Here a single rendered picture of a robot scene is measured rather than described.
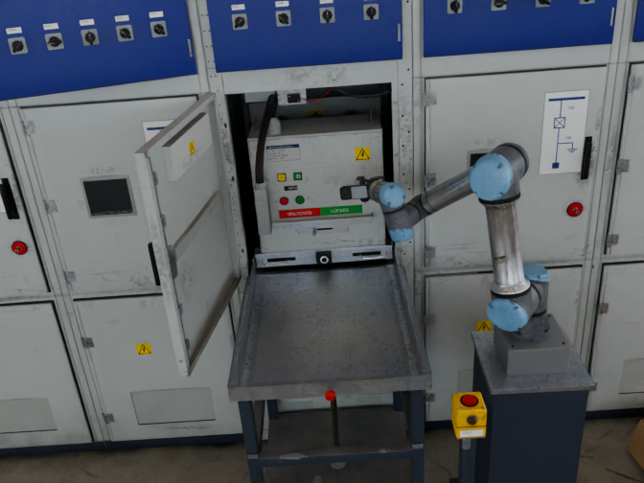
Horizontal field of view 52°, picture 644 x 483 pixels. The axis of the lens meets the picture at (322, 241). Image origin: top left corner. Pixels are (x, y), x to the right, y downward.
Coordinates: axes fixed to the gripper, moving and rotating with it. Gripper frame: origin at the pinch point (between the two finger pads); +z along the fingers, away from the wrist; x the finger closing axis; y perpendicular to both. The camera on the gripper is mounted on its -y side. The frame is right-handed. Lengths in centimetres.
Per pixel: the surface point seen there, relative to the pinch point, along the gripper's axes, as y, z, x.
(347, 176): 0.8, 11.1, 2.7
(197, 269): -60, -7, -17
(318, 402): -18, 38, -96
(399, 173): 18.0, 2.3, 1.6
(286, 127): -17.3, 22.5, 23.5
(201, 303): -61, -5, -29
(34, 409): -137, 66, -81
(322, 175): -8.2, 13.1, 4.4
